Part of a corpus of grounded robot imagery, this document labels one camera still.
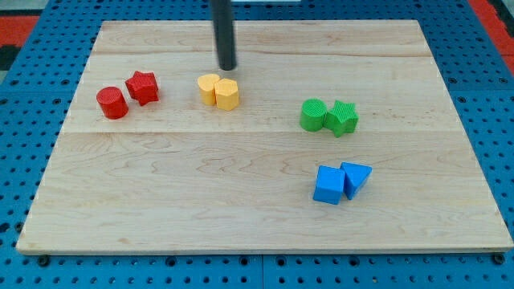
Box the light wooden board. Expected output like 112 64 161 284
17 20 513 255

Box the green cylinder block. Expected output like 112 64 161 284
300 99 327 132

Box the red star block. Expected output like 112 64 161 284
125 71 159 106

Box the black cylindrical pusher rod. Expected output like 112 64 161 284
210 0 237 71

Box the yellow heart block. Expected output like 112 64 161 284
197 74 221 106

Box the green star block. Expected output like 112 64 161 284
324 100 359 137

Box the yellow hexagon block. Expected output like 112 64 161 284
214 79 239 111

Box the blue cube block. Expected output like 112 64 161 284
312 165 345 205

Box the blue triangle block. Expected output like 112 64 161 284
340 162 373 200

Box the red cylinder block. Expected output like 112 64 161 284
96 87 129 120

